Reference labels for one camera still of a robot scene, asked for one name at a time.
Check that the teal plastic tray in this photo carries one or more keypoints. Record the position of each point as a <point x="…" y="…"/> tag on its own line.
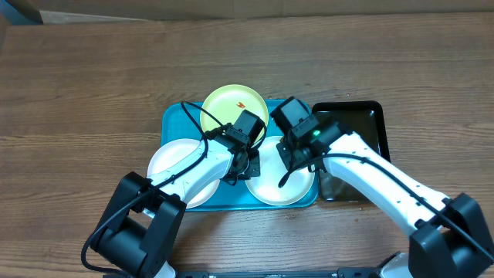
<point x="177" y="125"/>

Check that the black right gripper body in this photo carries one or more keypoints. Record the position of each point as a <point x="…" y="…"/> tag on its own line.
<point x="292" y="159"/>

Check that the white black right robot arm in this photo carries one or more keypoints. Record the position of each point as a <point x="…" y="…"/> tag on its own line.
<point x="448" y="237"/>

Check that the pinkish white plate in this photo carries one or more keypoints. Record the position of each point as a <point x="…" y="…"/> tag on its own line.
<point x="170" y="154"/>

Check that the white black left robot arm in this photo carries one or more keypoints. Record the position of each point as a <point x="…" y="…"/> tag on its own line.
<point x="137" y="231"/>

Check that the cream white plate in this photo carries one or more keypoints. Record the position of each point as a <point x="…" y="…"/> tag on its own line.
<point x="266" y="187"/>

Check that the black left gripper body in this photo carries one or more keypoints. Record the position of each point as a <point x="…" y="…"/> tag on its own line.
<point x="252" y="169"/>

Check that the yellow green plate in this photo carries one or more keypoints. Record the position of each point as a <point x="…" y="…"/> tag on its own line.
<point x="227" y="103"/>

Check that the black water basin tray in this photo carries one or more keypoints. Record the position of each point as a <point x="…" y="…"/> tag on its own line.
<point x="367" y="119"/>

